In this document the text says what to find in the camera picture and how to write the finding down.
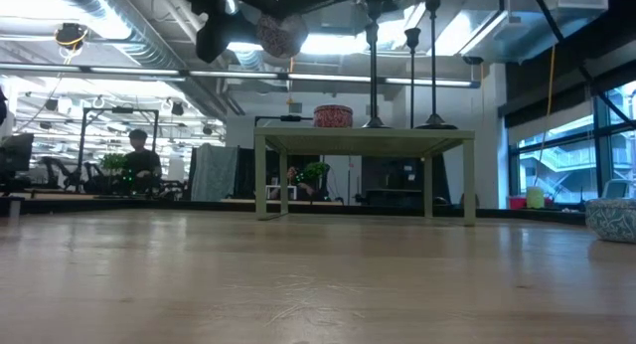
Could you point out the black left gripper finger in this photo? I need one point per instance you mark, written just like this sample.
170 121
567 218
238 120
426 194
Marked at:
258 1

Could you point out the maroon patterned candle tin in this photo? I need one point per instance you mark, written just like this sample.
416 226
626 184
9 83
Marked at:
282 36

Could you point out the black candle stick holder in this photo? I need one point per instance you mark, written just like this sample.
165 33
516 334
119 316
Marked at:
412 38
436 124
375 123
367 32

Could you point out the pink patterned candle tin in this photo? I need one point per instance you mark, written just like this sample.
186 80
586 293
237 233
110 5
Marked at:
333 118

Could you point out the teal patterned candle tin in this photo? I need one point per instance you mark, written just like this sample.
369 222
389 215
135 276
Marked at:
613 221

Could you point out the ceiling light strip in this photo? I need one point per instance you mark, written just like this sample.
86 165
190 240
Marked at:
149 71

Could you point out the green perforated metal shelf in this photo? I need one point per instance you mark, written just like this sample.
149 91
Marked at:
363 135

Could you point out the grey hanging cloth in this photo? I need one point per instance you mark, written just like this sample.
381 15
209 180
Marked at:
213 172

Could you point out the small round green plant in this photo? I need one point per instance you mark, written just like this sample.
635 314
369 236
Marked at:
315 171

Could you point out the person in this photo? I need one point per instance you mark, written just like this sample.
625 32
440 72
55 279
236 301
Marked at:
300 185
141 165

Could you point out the leafy green office plant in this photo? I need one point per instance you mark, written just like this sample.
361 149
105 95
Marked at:
113 162

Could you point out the black cabinet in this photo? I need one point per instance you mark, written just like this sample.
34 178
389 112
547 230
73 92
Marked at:
392 182

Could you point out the black monitor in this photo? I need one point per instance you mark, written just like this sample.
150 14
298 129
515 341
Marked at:
15 152

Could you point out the red bin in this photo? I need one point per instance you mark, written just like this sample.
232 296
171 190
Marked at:
516 203

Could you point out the yellow-green container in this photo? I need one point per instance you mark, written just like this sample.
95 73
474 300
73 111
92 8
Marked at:
533 197

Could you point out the white chair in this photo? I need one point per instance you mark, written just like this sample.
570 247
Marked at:
617 189

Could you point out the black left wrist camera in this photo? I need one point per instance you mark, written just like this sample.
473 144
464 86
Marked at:
212 38

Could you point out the black rig frame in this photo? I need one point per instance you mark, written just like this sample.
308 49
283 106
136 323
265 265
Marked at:
119 110

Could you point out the rectangular silver duct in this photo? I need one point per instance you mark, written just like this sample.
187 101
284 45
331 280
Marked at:
546 31

